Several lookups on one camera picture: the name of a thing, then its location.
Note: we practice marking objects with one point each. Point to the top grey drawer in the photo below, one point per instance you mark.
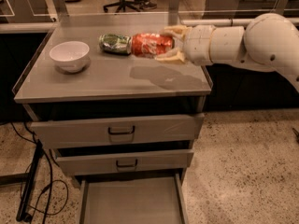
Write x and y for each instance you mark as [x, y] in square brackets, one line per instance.
[118, 131]

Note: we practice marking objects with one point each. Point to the black metal floor bar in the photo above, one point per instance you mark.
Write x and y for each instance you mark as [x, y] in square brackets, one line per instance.
[29, 182]

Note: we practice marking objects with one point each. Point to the green soda can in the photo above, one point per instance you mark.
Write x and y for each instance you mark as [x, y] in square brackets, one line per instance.
[118, 44]

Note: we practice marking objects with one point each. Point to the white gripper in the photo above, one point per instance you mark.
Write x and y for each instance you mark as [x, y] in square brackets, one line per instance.
[198, 45]

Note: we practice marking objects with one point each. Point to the bottom grey drawer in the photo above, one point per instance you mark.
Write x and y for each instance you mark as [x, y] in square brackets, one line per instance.
[153, 199]

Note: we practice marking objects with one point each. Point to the grey drawer cabinet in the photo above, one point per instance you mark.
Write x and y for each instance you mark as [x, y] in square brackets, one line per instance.
[111, 86]

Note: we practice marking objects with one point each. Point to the grey drawer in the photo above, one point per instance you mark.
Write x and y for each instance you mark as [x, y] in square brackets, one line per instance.
[126, 162]
[118, 131]
[153, 199]

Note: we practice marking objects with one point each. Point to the middle grey drawer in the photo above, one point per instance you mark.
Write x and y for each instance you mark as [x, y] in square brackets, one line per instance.
[126, 162]

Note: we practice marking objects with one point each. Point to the white bowl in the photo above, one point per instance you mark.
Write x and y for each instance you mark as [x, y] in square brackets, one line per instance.
[70, 56]

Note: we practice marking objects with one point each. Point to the red coke can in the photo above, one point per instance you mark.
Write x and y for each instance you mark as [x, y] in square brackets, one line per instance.
[151, 45]

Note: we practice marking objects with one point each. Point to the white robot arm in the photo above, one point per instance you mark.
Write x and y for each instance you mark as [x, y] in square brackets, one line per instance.
[269, 43]

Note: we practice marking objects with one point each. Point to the grey background cabinet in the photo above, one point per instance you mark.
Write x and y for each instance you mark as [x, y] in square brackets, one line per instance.
[236, 9]

